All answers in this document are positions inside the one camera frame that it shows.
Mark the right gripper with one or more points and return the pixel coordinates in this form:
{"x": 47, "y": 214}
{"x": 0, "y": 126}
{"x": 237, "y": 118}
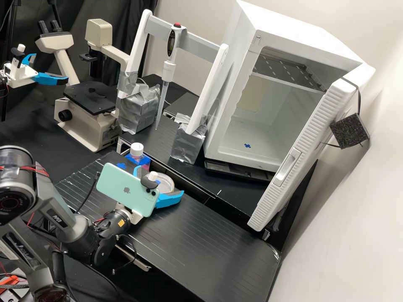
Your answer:
{"x": 136, "y": 217}

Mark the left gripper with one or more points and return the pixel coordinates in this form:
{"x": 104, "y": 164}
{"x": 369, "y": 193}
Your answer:
{"x": 22, "y": 75}

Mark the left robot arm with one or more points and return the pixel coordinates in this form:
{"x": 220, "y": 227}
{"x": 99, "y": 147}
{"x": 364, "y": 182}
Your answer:
{"x": 2, "y": 82}

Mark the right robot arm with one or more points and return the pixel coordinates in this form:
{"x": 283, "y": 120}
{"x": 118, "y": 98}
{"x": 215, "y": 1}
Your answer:
{"x": 47, "y": 201}

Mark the petri dish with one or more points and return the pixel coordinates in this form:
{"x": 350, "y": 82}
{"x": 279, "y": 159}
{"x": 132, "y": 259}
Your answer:
{"x": 165, "y": 184}

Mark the blue bottle holder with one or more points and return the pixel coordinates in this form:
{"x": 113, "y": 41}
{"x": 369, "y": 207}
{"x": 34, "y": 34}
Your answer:
{"x": 146, "y": 162}

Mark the small bottle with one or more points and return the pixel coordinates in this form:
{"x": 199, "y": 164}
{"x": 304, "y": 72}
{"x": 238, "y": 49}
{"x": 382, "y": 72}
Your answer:
{"x": 137, "y": 149}

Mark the cream microscope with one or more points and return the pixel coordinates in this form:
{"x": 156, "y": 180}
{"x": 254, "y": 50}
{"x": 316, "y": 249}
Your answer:
{"x": 91, "y": 129}

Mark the pipette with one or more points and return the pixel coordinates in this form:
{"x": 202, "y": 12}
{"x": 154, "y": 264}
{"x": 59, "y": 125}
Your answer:
{"x": 171, "y": 44}

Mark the white pipette stand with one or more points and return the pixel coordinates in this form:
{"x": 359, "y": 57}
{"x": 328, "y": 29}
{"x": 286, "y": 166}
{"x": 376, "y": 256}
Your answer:
{"x": 195, "y": 41}

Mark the incubator door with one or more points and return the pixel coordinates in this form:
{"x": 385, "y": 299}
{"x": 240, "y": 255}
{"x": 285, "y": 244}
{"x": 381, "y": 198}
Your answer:
{"x": 302, "y": 151}

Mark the white incubator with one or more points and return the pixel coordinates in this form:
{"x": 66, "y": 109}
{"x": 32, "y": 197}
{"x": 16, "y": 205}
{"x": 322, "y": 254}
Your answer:
{"x": 283, "y": 41}

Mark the right wrist camera phone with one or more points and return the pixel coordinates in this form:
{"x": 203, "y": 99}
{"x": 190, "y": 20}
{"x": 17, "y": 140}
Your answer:
{"x": 121, "y": 185}

